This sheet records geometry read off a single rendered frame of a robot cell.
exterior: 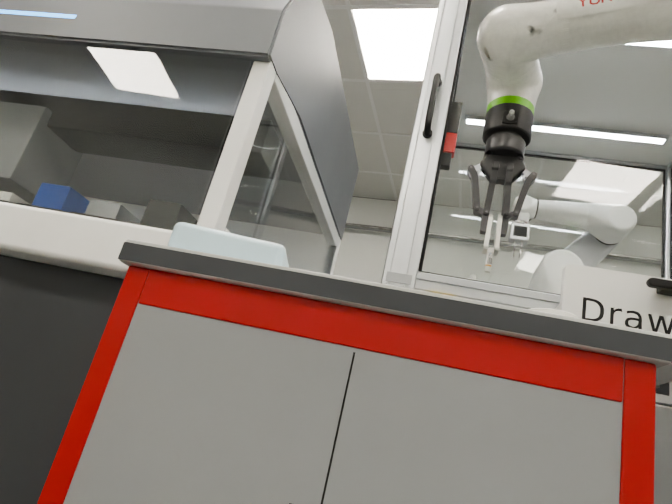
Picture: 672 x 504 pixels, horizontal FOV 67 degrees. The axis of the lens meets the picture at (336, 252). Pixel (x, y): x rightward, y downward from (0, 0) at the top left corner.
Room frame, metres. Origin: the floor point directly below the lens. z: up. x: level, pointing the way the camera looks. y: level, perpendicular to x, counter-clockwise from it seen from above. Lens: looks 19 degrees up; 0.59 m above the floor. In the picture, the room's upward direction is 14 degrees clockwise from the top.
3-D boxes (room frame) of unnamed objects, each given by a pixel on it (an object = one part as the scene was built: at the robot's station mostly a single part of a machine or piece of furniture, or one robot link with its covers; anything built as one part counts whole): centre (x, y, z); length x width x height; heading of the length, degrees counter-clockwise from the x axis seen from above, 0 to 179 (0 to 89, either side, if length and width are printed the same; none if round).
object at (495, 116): (0.85, -0.27, 1.23); 0.12 x 0.09 x 0.06; 165
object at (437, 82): (1.11, -0.15, 1.45); 0.05 x 0.03 x 0.19; 167
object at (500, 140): (0.85, -0.27, 1.16); 0.08 x 0.07 x 0.09; 75
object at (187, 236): (0.67, 0.14, 0.78); 0.15 x 0.10 x 0.04; 87
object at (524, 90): (0.85, -0.27, 1.33); 0.13 x 0.11 x 0.14; 152
